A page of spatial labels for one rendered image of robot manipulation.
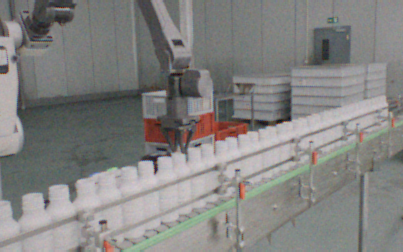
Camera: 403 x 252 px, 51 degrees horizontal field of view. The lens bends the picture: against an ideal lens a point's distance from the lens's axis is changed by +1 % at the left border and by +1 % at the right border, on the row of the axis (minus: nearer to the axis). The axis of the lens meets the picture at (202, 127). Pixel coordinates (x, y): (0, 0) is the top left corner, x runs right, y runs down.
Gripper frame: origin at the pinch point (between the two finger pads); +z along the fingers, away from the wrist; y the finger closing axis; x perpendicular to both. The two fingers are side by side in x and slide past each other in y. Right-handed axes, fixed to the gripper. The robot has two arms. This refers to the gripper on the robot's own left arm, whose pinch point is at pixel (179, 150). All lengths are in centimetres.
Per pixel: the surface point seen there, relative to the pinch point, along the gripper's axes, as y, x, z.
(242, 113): 426, -644, 95
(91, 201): -2.9, 30.3, 4.9
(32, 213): -2.1, 42.6, 3.7
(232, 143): -1.2, -22.4, 2.1
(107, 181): -1.4, 24.8, 2.2
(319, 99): 251, -634, 58
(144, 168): -1.0, 13.4, 1.9
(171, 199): -3.4, 7.1, 11.1
